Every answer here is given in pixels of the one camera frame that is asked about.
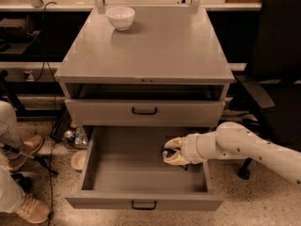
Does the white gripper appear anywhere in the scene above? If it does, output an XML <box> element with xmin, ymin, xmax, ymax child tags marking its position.
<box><xmin>164</xmin><ymin>134</ymin><xmax>204</xmax><ymax>166</ymax></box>

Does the dark blue rxbar wrapper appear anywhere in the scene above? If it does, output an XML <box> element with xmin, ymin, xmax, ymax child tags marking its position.
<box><xmin>161</xmin><ymin>147</ymin><xmax>171</xmax><ymax>161</ymax></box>

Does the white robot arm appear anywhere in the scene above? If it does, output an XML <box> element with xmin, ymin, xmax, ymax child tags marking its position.
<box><xmin>162</xmin><ymin>121</ymin><xmax>301</xmax><ymax>185</ymax></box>

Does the open grey bottom drawer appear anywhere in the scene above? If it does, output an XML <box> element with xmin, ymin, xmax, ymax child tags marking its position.
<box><xmin>66</xmin><ymin>126</ymin><xmax>223</xmax><ymax>211</ymax></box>

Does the grey drawer cabinet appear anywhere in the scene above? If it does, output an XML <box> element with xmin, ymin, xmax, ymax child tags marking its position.
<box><xmin>54</xmin><ymin>5</ymin><xmax>235</xmax><ymax>144</ymax></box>

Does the closed grey upper drawer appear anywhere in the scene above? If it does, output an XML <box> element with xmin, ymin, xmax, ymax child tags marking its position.
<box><xmin>65</xmin><ymin>99</ymin><xmax>225</xmax><ymax>127</ymax></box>

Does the small plate on floor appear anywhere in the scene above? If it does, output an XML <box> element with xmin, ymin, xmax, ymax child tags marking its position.
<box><xmin>71</xmin><ymin>150</ymin><xmax>87</xmax><ymax>170</ymax></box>

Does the black office chair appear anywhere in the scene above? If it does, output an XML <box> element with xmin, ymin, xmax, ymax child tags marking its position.
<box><xmin>215</xmin><ymin>0</ymin><xmax>301</xmax><ymax>181</ymax></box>

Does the soda can on floor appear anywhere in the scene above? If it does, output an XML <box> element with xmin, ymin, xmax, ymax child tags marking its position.
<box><xmin>64</xmin><ymin>130</ymin><xmax>75</xmax><ymax>143</ymax></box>

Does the black tripod leg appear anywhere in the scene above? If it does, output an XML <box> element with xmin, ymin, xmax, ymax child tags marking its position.
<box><xmin>0</xmin><ymin>144</ymin><xmax>58</xmax><ymax>175</ymax></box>

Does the white ceramic bowl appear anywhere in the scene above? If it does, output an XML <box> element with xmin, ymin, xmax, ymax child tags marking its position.
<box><xmin>105</xmin><ymin>7</ymin><xmax>135</xmax><ymax>30</ymax></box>

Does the tan sneaker far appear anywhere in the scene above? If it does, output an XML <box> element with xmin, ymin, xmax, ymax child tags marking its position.
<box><xmin>7</xmin><ymin>135</ymin><xmax>44</xmax><ymax>172</ymax></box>

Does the tan sneaker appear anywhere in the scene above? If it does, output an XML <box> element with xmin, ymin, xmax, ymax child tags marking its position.
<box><xmin>7</xmin><ymin>135</ymin><xmax>44</xmax><ymax>172</ymax></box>
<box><xmin>15</xmin><ymin>194</ymin><xmax>52</xmax><ymax>224</ymax></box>

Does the tan sneaker near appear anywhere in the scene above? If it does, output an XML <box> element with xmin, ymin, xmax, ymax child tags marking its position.
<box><xmin>15</xmin><ymin>194</ymin><xmax>52</xmax><ymax>224</ymax></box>

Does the white trouser leg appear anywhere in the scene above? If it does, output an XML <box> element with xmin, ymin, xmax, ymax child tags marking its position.
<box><xmin>0</xmin><ymin>102</ymin><xmax>24</xmax><ymax>213</ymax></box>

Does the black drawer handle upper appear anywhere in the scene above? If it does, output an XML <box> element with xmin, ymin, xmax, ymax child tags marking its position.
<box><xmin>132</xmin><ymin>107</ymin><xmax>158</xmax><ymax>116</ymax></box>

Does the black drawer handle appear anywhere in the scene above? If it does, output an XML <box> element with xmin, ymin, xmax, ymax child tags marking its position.
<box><xmin>131</xmin><ymin>201</ymin><xmax>157</xmax><ymax>211</ymax></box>
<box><xmin>132</xmin><ymin>107</ymin><xmax>158</xmax><ymax>116</ymax></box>

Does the black drawer handle lower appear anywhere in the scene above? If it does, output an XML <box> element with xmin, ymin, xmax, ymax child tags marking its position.
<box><xmin>131</xmin><ymin>201</ymin><xmax>157</xmax><ymax>211</ymax></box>

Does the wall power outlet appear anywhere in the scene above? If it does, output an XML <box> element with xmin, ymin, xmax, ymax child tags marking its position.
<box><xmin>24</xmin><ymin>71</ymin><xmax>34</xmax><ymax>81</ymax></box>

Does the black cable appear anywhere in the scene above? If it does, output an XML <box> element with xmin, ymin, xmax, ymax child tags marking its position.
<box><xmin>25</xmin><ymin>1</ymin><xmax>58</xmax><ymax>226</ymax></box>

